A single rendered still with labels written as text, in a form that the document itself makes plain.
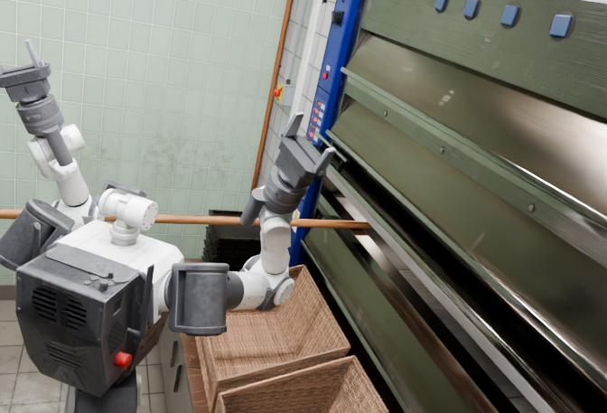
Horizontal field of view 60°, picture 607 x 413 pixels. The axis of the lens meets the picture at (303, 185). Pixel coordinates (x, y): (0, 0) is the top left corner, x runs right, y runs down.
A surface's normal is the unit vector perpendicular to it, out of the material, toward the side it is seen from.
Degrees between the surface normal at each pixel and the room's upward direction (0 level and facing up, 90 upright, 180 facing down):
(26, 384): 0
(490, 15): 90
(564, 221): 90
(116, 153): 90
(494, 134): 70
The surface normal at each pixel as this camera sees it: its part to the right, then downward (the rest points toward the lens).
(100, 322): -0.28, 0.30
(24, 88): 0.24, 0.52
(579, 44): -0.93, -0.07
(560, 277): -0.80, -0.37
